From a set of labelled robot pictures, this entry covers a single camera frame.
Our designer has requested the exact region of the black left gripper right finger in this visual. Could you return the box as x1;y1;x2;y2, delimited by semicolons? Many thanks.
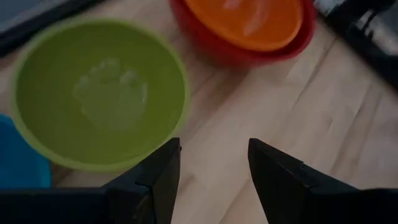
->
248;138;368;224

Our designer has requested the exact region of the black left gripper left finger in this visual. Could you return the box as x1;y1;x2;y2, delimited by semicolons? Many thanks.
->
102;138;182;224

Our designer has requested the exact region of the green plastic bowl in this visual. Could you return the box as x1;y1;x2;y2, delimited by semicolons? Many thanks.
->
9;18;190;172

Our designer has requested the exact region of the blue plastic bowl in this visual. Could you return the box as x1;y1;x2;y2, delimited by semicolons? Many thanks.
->
0;113;52;190

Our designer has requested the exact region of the large red plastic bowl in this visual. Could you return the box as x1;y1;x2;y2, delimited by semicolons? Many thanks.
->
169;0;317;67

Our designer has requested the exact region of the orange plastic bowl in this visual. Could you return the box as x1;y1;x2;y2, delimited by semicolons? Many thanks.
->
183;0;304;52

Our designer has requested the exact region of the black table edge rail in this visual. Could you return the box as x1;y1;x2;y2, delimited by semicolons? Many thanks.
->
0;0;105;57

